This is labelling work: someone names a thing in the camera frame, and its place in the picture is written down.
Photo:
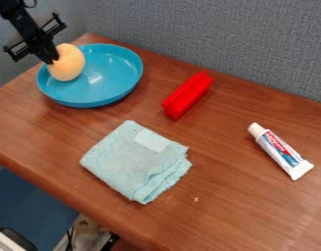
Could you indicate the yellow orange ball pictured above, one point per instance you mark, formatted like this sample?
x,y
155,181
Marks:
x,y
69,64

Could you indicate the beige bag under table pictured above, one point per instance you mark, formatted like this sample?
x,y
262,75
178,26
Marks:
x,y
89,235

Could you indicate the blue plate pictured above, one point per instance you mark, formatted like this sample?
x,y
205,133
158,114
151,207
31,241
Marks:
x,y
111,74

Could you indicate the white object bottom left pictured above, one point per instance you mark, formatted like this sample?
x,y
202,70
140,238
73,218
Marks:
x,y
8,244

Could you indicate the light blue folded cloth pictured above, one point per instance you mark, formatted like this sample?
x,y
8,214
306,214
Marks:
x,y
136,162

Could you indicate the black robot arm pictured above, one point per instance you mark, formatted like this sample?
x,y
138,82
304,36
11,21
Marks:
x,y
12,3

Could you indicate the red plastic block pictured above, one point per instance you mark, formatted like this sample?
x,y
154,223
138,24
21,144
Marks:
x,y
185,96

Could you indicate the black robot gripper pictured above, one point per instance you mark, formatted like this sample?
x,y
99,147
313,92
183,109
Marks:
x,y
36,37

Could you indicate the white toothpaste tube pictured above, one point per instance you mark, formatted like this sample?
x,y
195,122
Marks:
x,y
285,156

